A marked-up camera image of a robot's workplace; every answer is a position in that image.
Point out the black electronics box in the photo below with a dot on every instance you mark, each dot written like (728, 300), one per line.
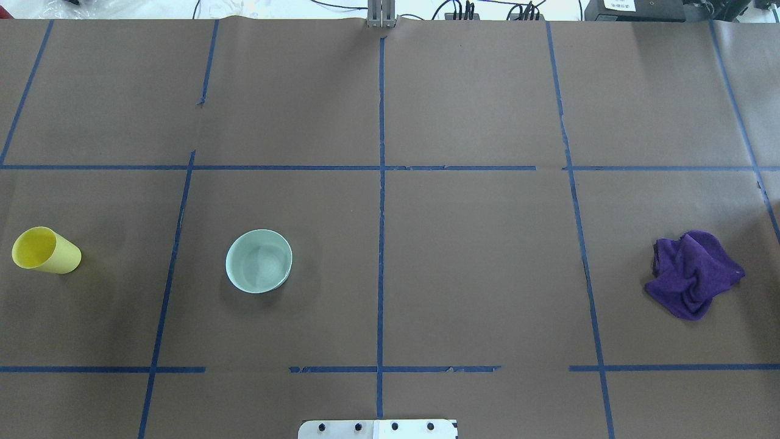
(625, 11)

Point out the purple cloth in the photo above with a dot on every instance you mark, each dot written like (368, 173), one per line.
(689, 272)

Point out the black power strip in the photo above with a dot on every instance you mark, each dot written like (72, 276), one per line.
(469, 16)

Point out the pale green bowl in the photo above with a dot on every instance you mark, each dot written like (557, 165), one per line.
(259, 261)

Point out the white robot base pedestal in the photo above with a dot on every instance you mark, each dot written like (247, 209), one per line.
(379, 428)

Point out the yellow plastic cup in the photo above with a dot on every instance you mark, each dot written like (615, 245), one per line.
(42, 249)

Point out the grey aluminium frame post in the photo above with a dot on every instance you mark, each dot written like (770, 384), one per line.
(381, 14)

